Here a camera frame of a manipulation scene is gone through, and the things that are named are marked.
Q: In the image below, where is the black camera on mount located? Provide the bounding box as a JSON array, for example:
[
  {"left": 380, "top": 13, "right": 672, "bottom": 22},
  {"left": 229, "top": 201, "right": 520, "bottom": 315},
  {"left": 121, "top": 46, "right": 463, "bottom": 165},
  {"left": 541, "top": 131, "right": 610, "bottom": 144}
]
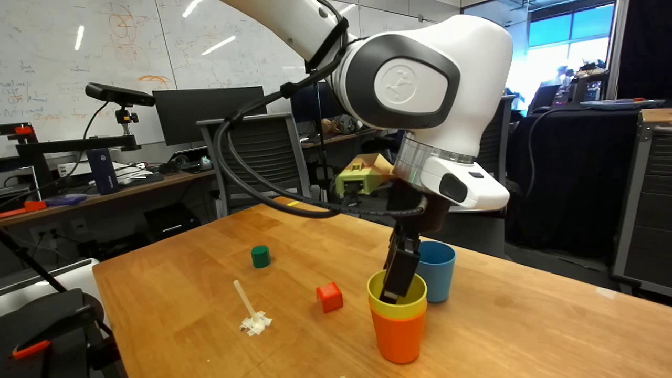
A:
[{"left": 85, "top": 82, "right": 155, "bottom": 127}]

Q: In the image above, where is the blue plastic cup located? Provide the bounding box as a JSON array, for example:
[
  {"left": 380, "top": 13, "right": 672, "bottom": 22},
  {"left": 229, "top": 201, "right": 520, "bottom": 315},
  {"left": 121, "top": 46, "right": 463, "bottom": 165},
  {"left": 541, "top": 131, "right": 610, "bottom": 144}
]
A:
[{"left": 419, "top": 242, "right": 456, "bottom": 305}]

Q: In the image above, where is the green cylinder block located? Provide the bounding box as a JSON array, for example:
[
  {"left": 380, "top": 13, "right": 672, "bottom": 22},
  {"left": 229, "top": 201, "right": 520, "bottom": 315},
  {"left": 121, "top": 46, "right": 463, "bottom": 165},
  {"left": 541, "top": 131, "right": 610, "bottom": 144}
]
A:
[{"left": 250, "top": 246, "right": 271, "bottom": 269}]

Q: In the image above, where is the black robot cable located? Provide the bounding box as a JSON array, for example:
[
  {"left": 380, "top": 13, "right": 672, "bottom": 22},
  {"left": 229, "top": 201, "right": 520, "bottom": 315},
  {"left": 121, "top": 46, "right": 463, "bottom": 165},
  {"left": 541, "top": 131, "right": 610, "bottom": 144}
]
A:
[{"left": 211, "top": 13, "right": 428, "bottom": 221}]

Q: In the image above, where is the red cube block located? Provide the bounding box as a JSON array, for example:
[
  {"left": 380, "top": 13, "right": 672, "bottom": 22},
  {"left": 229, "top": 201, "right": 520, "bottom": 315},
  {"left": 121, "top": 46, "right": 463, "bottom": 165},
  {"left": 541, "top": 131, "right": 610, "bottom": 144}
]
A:
[{"left": 315, "top": 282, "right": 345, "bottom": 312}]

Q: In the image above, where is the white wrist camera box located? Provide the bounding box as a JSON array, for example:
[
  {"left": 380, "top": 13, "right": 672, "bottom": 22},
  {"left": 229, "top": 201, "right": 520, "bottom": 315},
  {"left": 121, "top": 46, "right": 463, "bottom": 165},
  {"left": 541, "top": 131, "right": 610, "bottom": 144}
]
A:
[{"left": 420, "top": 157, "right": 510, "bottom": 212}]

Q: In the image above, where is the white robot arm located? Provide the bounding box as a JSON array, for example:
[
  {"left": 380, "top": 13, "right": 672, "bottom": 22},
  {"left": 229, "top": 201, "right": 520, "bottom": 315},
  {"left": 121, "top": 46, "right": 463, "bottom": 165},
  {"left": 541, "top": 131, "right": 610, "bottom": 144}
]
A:
[{"left": 222, "top": 0, "right": 513, "bottom": 303}]

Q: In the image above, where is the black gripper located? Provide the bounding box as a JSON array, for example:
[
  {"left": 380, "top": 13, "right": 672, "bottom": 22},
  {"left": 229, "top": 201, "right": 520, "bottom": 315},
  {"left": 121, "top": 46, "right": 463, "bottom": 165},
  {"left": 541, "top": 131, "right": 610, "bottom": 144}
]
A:
[{"left": 380, "top": 181, "right": 449, "bottom": 303}]

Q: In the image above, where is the white plastic stick piece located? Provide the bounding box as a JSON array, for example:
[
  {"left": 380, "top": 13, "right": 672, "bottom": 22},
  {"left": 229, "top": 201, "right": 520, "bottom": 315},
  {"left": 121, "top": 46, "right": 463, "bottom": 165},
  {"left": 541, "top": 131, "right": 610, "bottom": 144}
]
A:
[{"left": 234, "top": 282, "right": 274, "bottom": 337}]

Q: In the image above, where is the yellow plastic cup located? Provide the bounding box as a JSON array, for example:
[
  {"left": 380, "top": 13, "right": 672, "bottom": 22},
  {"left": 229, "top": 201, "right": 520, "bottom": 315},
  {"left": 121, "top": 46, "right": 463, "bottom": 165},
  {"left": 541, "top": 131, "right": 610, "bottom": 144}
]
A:
[{"left": 368, "top": 270, "right": 428, "bottom": 320}]

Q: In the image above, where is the grey office chair left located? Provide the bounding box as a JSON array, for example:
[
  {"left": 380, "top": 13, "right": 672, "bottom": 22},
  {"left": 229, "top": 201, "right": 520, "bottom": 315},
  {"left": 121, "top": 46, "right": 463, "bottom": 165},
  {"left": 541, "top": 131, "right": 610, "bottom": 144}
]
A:
[{"left": 198, "top": 113, "right": 310, "bottom": 219}]

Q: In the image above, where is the orange plastic cup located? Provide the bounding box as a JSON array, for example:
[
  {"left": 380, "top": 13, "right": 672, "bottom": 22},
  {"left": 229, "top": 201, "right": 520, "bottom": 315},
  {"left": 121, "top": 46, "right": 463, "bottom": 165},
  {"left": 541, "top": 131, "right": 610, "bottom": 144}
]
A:
[{"left": 371, "top": 312, "right": 424, "bottom": 365}]

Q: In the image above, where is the black computer monitor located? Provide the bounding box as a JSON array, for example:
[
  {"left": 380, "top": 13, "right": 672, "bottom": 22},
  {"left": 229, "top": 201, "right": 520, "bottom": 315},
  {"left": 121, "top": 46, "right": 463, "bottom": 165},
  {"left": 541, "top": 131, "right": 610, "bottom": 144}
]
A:
[{"left": 154, "top": 87, "right": 265, "bottom": 144}]

